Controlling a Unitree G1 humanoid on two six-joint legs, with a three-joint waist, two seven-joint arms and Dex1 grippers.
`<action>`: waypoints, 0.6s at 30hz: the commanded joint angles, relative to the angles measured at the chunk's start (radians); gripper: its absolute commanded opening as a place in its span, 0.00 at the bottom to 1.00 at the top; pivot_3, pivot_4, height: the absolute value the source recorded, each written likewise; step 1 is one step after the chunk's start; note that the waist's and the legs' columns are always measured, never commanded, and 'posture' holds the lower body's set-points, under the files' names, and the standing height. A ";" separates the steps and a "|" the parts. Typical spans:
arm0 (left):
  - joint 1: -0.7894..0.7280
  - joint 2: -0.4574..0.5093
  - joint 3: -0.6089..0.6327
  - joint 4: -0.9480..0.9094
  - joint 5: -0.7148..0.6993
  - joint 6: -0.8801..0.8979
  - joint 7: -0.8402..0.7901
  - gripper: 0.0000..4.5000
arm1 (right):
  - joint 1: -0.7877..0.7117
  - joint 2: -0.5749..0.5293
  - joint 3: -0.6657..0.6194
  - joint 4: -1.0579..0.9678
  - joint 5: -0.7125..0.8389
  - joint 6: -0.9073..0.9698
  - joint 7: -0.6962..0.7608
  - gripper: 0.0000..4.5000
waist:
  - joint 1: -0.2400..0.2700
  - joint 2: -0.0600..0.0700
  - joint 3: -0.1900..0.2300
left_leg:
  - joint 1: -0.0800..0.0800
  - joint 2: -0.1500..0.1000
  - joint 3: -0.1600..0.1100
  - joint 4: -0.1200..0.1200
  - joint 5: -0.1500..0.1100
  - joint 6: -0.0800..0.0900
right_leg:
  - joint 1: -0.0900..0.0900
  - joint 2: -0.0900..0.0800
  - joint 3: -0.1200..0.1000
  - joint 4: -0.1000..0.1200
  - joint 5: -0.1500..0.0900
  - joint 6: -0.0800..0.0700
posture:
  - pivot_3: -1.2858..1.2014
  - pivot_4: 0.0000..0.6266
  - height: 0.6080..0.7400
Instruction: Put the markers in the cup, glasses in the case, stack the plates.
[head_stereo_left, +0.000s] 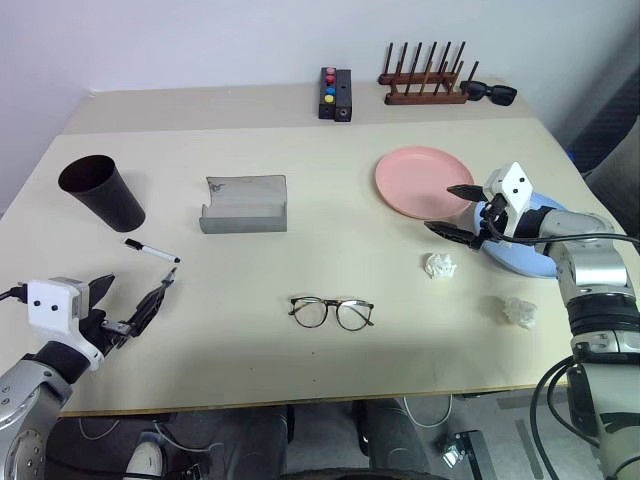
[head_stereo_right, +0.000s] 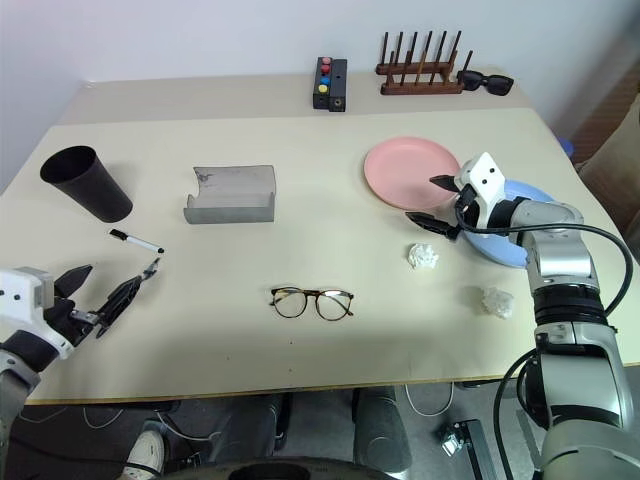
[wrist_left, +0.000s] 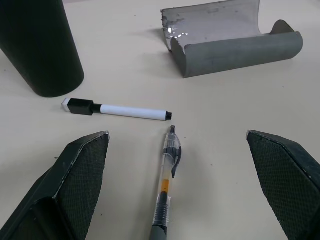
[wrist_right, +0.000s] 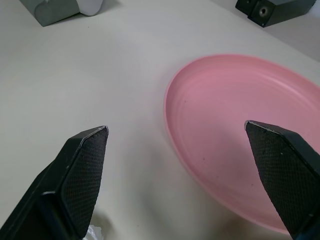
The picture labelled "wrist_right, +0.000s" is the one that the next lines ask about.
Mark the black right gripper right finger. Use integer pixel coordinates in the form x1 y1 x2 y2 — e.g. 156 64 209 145
244 119 320 240

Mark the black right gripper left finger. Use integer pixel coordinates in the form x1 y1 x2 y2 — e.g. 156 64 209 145
0 125 110 240

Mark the clear plastic wrapper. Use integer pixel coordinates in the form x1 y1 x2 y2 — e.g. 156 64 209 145
84 224 105 240

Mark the pink round plastic plate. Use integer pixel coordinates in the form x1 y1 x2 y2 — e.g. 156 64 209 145
163 53 320 236

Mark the black block with holes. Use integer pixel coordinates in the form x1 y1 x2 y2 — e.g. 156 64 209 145
235 0 317 28

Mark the grey box-shaped holder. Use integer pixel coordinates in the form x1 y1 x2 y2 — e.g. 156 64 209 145
19 0 81 27

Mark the white rounded object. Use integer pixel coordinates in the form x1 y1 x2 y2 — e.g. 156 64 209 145
76 0 105 16

